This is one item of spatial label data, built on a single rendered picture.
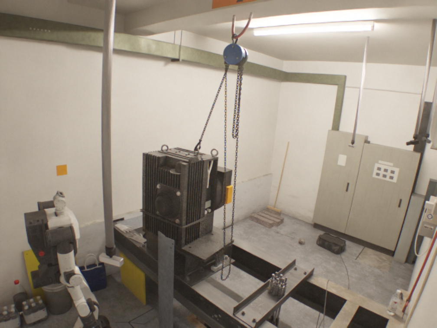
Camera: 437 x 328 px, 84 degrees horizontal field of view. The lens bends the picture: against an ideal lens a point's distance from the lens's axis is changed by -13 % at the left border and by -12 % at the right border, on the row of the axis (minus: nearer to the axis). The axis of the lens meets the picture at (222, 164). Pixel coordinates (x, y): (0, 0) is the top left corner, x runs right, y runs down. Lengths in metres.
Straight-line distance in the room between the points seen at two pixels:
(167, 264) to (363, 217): 3.31
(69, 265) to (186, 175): 1.01
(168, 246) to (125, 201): 1.28
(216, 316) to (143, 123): 2.13
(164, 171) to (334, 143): 3.09
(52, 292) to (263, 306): 1.92
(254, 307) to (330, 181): 3.01
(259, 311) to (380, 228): 2.97
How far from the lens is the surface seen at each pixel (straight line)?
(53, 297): 3.06
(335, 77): 4.81
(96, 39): 2.79
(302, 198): 5.27
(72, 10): 2.93
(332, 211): 4.84
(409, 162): 4.41
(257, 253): 2.82
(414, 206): 4.53
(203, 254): 2.27
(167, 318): 2.65
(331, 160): 4.68
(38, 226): 1.80
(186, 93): 3.56
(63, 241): 1.68
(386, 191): 4.53
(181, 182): 2.11
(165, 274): 2.36
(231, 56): 2.00
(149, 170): 2.35
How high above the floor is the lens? 2.13
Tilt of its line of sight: 14 degrees down
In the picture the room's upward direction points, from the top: 5 degrees clockwise
